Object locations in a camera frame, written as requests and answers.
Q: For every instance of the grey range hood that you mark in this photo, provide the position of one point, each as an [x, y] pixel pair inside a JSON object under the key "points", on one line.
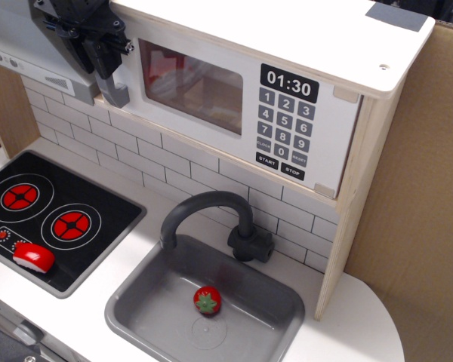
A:
{"points": [[28, 47]]}

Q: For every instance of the grey oven front panel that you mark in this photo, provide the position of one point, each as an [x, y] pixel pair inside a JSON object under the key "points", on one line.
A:
{"points": [[22, 340]]}

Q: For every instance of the red toy strawberry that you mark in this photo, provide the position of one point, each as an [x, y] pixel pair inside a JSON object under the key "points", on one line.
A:
{"points": [[207, 300]]}

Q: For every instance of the brown cardboard panel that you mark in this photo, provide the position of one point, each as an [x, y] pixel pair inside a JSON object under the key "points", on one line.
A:
{"points": [[403, 248]]}

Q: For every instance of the black toy stovetop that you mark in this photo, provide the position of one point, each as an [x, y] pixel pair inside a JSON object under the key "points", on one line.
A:
{"points": [[78, 220]]}

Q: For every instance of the white toy microwave door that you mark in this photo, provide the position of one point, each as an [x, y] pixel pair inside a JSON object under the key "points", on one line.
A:
{"points": [[245, 105]]}

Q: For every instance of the orange salmon sushi toy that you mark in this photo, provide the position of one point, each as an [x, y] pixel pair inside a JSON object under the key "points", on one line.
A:
{"points": [[168, 77]]}

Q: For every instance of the grey microwave door handle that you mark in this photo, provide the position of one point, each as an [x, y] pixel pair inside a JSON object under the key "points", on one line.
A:
{"points": [[116, 94]]}

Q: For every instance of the red tuna sushi toy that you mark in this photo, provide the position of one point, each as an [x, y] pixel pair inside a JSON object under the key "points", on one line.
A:
{"points": [[34, 257]]}

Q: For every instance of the wooden microwave cabinet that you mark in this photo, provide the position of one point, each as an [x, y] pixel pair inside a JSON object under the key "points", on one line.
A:
{"points": [[333, 41]]}

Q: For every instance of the wooden left side panel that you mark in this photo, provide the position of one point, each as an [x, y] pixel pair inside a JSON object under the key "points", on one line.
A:
{"points": [[18, 127]]}

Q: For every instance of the dark grey toy faucet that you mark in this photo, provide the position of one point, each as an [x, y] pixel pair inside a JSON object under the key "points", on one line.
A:
{"points": [[244, 239]]}

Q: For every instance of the grey tape patch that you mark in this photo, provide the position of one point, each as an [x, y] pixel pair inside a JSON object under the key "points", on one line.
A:
{"points": [[397, 17]]}

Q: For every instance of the grey toy sink basin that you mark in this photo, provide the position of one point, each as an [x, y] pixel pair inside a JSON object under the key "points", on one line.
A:
{"points": [[154, 310]]}

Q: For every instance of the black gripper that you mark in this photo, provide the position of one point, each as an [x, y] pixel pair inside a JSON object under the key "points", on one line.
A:
{"points": [[94, 22]]}

